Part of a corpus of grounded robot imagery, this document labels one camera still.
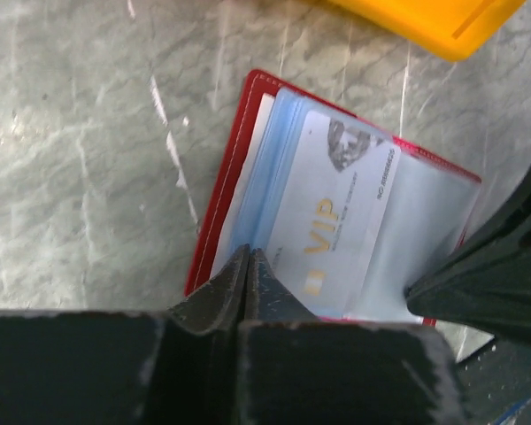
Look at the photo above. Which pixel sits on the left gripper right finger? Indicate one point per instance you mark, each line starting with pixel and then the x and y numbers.
pixel 293 368

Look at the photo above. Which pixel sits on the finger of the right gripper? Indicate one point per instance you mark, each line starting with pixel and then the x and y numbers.
pixel 485 283

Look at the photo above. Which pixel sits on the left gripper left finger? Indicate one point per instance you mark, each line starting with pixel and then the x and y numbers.
pixel 126 367

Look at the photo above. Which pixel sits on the white VIP card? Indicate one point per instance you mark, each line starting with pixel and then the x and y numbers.
pixel 331 209

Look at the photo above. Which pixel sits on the red leather card holder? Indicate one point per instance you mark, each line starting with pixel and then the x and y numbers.
pixel 430 201

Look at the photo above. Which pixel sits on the yellow plastic bin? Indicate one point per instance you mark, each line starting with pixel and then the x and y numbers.
pixel 450 29

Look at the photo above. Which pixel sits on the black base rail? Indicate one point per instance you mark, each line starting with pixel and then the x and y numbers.
pixel 497 383

